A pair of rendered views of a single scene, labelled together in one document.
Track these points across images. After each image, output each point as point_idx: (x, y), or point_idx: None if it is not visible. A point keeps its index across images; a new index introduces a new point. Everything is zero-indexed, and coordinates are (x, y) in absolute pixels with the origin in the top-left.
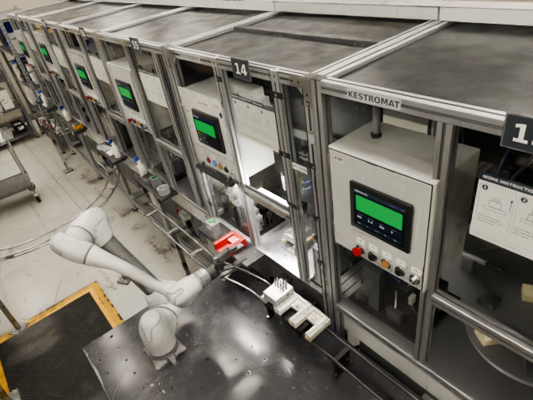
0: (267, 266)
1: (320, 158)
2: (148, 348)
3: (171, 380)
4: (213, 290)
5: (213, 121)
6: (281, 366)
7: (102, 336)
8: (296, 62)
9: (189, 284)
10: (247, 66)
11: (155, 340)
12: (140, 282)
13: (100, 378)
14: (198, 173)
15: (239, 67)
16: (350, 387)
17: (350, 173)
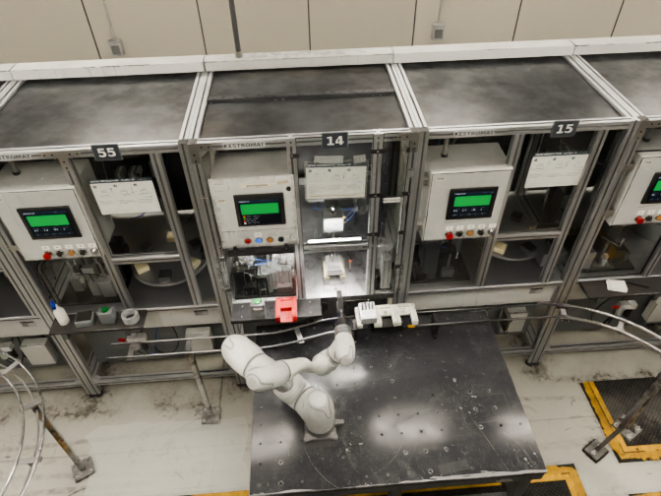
0: None
1: (416, 185)
2: (327, 425)
3: (355, 433)
4: None
5: (276, 197)
6: (403, 359)
7: (252, 471)
8: (365, 121)
9: (350, 340)
10: (345, 136)
11: (332, 412)
12: (312, 369)
13: (303, 490)
14: (213, 265)
15: (333, 140)
16: (448, 336)
17: (450, 184)
